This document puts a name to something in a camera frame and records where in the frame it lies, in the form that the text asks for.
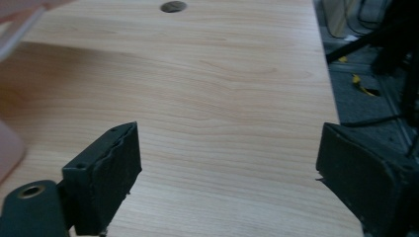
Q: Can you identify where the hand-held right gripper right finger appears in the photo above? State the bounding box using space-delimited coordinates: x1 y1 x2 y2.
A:
315 121 419 237

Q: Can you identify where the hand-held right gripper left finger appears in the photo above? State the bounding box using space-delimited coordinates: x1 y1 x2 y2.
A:
61 120 143 237

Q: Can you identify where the black metal stand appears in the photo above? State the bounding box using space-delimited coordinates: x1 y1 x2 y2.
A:
325 0 419 130

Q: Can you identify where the white cabinet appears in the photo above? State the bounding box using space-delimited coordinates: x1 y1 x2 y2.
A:
321 0 351 39

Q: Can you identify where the thin black cable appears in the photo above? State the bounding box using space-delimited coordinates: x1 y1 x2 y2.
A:
357 0 387 27

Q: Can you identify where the grey round cable grommet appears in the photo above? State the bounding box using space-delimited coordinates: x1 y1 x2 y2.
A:
159 0 188 14

